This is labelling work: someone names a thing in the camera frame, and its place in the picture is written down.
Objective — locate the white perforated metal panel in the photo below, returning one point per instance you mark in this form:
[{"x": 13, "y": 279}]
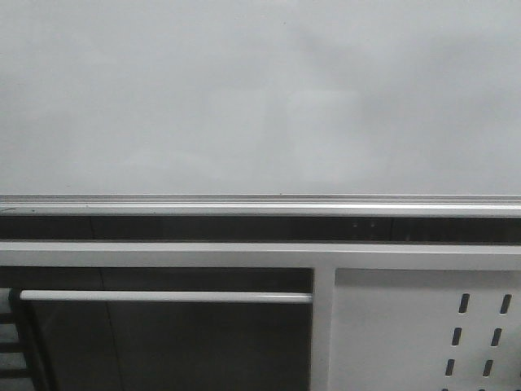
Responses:
[{"x": 425, "y": 330}]

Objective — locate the white horizontal rod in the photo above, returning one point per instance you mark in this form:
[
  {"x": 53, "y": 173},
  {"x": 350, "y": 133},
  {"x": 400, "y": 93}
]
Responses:
[{"x": 170, "y": 296}]

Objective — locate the grey metal stand frame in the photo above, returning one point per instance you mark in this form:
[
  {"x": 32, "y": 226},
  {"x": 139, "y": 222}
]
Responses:
[{"x": 324, "y": 259}]

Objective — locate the white whiteboard with aluminium frame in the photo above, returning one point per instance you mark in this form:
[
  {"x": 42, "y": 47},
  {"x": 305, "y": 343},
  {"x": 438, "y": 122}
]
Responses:
[{"x": 389, "y": 108}]

